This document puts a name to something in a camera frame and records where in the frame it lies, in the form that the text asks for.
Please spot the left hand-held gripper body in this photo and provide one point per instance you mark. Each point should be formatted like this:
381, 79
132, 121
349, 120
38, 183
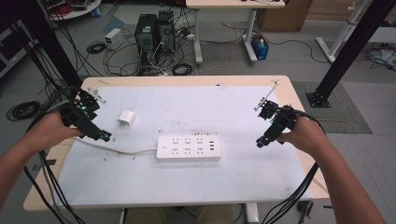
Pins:
81, 116

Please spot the white charger plug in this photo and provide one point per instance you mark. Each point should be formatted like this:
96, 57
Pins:
127, 118

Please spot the white power strip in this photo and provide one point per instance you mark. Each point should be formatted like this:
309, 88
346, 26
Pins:
188, 148

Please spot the black plug on floor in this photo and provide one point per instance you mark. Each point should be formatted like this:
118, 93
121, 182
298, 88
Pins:
305, 207

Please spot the black computer tower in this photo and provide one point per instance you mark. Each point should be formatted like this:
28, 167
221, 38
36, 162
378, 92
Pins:
166, 31
145, 34

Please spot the blue box with bottle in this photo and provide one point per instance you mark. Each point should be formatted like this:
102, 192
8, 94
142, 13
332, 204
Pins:
260, 48

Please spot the black aluminium frame post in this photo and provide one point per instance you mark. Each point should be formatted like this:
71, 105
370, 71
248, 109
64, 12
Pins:
49, 43
351, 46

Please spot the brown cardboard box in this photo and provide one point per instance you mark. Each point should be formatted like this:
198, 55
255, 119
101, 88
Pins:
283, 17

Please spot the light wooden table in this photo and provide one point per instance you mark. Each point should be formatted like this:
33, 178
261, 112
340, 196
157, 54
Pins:
186, 81

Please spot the black equipment rack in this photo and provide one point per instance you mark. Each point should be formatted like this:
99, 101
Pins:
12, 46

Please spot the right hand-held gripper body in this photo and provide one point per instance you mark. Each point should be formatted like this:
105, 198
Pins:
281, 121

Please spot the person's right hand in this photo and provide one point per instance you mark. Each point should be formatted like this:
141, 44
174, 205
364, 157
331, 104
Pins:
306, 137

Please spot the wooden desk with white legs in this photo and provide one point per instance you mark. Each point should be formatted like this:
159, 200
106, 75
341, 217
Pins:
233, 3

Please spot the white table leg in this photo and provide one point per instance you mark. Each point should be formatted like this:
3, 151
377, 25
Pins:
252, 214

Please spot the grey floor mat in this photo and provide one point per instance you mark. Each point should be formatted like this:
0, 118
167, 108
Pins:
345, 115

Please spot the person's left hand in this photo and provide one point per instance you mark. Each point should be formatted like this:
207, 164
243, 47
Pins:
49, 132

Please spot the round white table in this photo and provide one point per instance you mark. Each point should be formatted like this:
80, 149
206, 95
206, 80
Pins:
77, 9

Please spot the white power supply box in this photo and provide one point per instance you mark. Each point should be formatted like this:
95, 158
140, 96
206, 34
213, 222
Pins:
114, 38

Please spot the white table mat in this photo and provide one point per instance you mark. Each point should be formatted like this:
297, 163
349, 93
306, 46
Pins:
186, 183

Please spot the white metal stand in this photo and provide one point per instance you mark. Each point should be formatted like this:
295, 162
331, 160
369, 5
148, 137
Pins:
339, 37

